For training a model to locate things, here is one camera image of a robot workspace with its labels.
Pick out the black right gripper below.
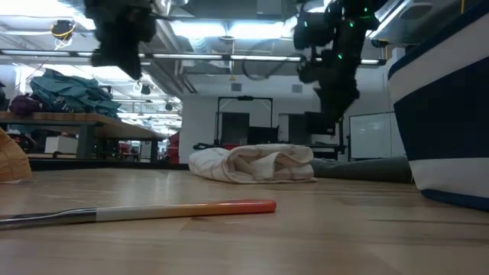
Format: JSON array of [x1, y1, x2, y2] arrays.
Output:
[[296, 45, 361, 124]]

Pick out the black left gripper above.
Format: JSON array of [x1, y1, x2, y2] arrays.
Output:
[[83, 0, 157, 81]]

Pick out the grey waffle towel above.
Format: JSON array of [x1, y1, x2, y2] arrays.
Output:
[[309, 155, 413, 183]]

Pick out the white checked towel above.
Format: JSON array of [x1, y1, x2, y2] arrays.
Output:
[[188, 143, 318, 185]]

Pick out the mustard yellow towel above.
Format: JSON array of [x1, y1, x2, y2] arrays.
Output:
[[0, 128, 33, 183]]

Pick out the black monitor on stand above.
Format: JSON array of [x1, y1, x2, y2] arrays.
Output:
[[304, 111, 337, 137]]

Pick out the whiteboard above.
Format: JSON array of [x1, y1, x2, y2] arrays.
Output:
[[348, 112, 407, 160]]

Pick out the pile of teal clothes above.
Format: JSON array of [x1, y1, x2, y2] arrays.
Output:
[[29, 68, 121, 118]]

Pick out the wooden workbench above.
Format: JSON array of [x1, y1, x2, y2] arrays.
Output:
[[0, 112, 167, 163]]

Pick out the black framed robot station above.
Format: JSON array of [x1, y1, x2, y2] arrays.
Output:
[[193, 95, 291, 152]]

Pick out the ceiling light strip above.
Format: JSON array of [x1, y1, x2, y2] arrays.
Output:
[[0, 48, 387, 66]]

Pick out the navy blue fabric basket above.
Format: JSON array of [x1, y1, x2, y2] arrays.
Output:
[[387, 0, 489, 213]]

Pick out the maroon bag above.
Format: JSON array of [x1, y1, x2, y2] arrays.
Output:
[[8, 94, 42, 117]]

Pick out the hanging yellow cable reel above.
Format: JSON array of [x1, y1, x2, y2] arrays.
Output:
[[50, 19, 77, 42]]

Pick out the black metal table frame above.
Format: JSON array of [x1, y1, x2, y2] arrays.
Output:
[[28, 158, 190, 171]]

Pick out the knife with orange handle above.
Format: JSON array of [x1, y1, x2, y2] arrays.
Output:
[[0, 199, 277, 231]]

